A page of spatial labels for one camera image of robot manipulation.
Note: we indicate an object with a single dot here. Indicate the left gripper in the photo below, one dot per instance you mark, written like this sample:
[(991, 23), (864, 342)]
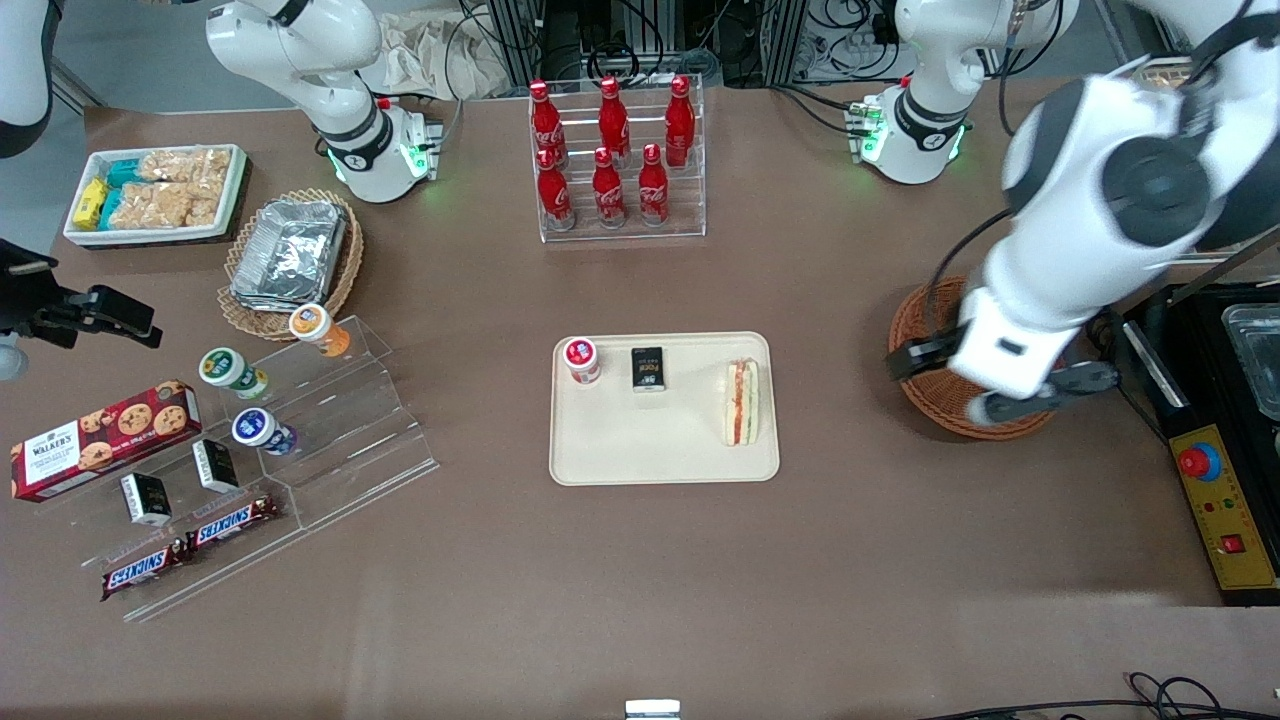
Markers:
[(918, 355)]

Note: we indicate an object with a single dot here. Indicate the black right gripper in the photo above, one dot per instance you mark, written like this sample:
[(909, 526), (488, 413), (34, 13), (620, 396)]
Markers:
[(30, 297)]

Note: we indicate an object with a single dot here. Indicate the triangular sandwich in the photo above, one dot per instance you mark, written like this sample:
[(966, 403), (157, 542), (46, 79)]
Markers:
[(742, 400)]

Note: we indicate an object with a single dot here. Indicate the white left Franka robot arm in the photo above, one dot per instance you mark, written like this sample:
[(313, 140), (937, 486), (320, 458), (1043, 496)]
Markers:
[(1080, 230)]

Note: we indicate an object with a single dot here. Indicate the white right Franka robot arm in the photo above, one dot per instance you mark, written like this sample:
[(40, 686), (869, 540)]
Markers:
[(330, 100)]

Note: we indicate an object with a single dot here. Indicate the brown round wicker basket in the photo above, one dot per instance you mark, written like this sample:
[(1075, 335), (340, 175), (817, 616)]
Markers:
[(930, 405)]

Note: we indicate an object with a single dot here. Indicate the white rectangular snack tray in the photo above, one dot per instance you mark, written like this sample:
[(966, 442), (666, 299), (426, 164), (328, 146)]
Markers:
[(235, 190)]

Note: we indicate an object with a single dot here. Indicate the aluminium foil tray stack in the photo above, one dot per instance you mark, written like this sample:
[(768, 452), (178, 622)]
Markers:
[(290, 250)]

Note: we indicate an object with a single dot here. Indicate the light woven wicker basket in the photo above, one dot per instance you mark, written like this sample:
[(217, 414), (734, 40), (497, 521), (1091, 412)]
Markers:
[(345, 270)]

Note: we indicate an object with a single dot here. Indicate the beige plastic serving tray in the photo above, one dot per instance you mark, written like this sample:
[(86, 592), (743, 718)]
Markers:
[(660, 440)]

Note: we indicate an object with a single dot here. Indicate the teal snack packet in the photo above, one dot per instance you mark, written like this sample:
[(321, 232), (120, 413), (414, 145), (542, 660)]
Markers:
[(124, 173), (110, 208)]

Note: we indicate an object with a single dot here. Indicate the yellow snack packet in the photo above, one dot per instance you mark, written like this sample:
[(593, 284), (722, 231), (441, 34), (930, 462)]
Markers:
[(90, 203)]

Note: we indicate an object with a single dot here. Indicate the red Walkers cookie box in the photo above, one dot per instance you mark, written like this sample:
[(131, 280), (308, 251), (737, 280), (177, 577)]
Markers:
[(100, 440)]

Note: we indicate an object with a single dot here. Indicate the clear bagged rice crackers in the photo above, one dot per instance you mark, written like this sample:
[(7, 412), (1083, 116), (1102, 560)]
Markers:
[(185, 165), (165, 205)]

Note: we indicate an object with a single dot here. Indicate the green lid yogurt cup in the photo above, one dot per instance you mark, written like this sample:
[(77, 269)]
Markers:
[(225, 370)]

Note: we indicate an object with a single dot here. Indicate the small black snack box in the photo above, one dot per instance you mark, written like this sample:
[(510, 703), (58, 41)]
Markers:
[(648, 368), (146, 498), (216, 465)]

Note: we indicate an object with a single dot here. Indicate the blue lid yogurt cup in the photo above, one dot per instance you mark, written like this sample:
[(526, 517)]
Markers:
[(258, 430)]

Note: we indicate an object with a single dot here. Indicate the orange lid yogurt cup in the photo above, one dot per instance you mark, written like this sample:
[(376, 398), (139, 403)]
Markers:
[(315, 327)]

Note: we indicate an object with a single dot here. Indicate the Snickers chocolate bar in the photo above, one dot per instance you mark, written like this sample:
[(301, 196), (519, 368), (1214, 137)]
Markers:
[(232, 521), (145, 570)]

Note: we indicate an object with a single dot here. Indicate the clear acrylic stepped stand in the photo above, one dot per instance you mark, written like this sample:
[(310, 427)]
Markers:
[(350, 430)]

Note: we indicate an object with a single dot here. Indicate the black equipment cart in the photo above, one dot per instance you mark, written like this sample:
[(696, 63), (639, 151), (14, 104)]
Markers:
[(1200, 340)]

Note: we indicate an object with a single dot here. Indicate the red Coca-Cola bottle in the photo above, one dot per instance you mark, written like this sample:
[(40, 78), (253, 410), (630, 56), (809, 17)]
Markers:
[(608, 193), (613, 118), (555, 195), (545, 120), (653, 190), (680, 120)]

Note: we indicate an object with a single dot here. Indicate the clear acrylic bottle rack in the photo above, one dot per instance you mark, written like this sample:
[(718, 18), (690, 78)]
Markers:
[(625, 234)]

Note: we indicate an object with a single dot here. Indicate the clear plastic container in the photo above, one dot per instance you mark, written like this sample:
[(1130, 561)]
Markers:
[(1258, 360)]

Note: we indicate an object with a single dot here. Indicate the yellow emergency stop control box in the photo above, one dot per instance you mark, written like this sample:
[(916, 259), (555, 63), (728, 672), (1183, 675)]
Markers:
[(1225, 510)]

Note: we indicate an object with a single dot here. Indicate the red lid yogurt cup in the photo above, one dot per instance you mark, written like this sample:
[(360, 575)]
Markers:
[(581, 358)]

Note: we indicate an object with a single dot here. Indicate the crumpled beige cloth bag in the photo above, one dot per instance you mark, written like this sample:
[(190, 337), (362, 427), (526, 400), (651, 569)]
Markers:
[(430, 55)]

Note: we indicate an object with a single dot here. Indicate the small white edge object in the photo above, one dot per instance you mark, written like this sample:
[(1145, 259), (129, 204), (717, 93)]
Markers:
[(652, 710)]

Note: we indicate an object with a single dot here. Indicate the grey left wrist camera bar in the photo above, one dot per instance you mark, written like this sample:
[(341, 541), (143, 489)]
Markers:
[(1050, 386)]

